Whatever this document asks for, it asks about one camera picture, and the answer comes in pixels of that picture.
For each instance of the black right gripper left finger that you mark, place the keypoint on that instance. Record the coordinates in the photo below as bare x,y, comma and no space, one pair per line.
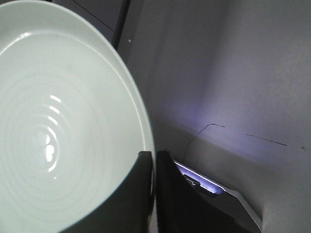
128,208

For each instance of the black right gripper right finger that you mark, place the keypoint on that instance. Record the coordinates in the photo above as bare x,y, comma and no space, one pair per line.
180,209

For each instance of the light green round plate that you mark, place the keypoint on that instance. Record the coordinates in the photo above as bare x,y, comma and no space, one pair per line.
72,120

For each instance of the grey robot base panel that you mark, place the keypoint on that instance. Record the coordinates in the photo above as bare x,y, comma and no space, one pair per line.
226,200

